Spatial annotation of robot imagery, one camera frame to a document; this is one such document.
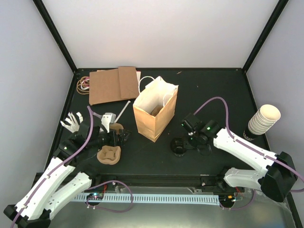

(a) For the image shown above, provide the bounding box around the cardboard cup carrier stack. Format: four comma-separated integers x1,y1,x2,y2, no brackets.
96,122,124,165

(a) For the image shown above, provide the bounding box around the black printed coffee cup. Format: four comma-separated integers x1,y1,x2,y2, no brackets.
170,137,189,157

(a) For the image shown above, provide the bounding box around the yellow paper takeout bag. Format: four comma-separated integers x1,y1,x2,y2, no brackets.
133,76,179,142

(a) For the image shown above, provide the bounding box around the single cardboard cup carrier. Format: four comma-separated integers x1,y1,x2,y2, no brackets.
151,105,163,116

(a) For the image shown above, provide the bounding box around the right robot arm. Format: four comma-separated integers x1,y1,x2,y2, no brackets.
181,114,297,202

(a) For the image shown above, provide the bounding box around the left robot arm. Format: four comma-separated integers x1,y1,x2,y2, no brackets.
3,122,130,228

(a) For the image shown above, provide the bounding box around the black cup lid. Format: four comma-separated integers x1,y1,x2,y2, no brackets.
196,143,212,156

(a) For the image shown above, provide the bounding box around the white wrapped straw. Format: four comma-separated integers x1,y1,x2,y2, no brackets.
115,100,131,123

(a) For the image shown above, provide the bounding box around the cup of wrapped straws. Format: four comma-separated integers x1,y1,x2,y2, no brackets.
60,112,83,133

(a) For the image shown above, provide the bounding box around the brown flat paper bag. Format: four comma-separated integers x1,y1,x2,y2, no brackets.
76,66,141,105

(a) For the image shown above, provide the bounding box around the stack of paper cups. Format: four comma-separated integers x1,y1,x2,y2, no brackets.
243,104,281,141

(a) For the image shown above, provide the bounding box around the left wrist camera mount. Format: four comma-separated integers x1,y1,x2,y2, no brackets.
93,112,116,133

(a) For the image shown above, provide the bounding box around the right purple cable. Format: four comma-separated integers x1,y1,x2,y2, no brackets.
193,96,304,192

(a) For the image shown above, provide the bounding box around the white slotted cable duct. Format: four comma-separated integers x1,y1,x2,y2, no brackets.
72,193,219,206

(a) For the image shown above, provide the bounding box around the black frame post right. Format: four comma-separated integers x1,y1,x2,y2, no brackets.
242,0,289,74

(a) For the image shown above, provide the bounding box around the black frame post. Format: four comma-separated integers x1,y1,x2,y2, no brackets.
33,0,77,73
242,0,289,74

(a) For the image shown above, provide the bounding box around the black frame post left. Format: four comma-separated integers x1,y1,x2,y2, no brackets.
33,0,77,73

